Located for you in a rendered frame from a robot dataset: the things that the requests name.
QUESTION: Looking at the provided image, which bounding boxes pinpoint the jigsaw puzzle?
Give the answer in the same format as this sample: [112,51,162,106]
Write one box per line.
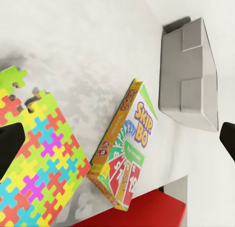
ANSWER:
[0,66,91,227]

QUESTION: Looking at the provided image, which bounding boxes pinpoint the board game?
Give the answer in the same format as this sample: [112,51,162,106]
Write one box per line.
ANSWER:
[86,78,157,211]

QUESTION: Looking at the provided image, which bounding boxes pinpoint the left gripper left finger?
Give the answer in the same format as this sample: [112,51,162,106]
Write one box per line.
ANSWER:
[0,122,25,181]

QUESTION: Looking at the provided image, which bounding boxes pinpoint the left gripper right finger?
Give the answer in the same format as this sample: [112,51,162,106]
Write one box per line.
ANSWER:
[219,122,235,162]

